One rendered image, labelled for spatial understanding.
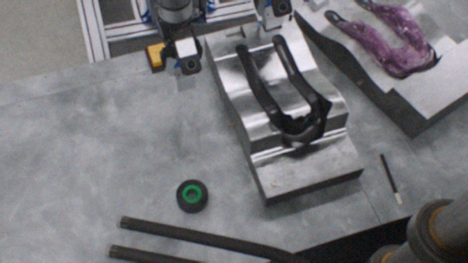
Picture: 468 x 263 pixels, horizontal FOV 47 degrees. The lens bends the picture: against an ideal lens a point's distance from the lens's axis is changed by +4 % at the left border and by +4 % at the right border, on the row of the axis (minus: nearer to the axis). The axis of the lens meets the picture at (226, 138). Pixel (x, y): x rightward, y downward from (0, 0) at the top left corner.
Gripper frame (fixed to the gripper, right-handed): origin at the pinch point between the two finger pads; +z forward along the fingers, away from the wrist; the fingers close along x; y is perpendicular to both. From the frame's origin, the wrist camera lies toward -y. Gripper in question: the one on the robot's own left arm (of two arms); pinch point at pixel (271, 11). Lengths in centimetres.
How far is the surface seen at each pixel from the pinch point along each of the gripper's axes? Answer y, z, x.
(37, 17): 92, 97, 86
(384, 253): -69, -20, 3
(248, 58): -9.3, 3.6, 10.0
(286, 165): -41.5, 1.1, 11.5
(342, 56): -15.5, 9.0, -15.3
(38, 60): 66, 93, 90
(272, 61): -12.3, 3.7, 4.3
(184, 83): -13.9, -5.3, 28.9
